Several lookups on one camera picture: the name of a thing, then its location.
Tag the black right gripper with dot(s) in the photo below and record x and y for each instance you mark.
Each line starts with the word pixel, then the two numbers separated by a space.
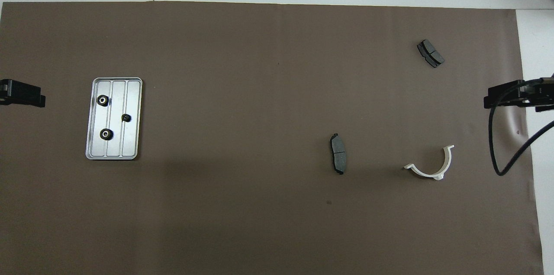
pixel 541 97

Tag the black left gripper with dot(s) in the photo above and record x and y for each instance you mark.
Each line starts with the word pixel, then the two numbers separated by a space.
pixel 4 93

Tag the large black bearing gear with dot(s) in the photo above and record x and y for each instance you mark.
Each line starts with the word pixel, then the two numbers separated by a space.
pixel 103 100
pixel 106 134

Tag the small black bearing gear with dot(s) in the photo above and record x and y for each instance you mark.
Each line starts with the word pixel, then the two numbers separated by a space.
pixel 126 118

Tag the silver metal tray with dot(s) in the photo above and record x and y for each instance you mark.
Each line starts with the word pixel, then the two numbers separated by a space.
pixel 130 145

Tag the short dark brake pad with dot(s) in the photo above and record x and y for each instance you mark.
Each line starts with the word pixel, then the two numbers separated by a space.
pixel 431 53

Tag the long dark brake pad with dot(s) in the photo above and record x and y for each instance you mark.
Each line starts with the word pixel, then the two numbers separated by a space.
pixel 339 153

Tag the brown paper table mat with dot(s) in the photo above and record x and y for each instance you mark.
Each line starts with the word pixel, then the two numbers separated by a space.
pixel 259 93

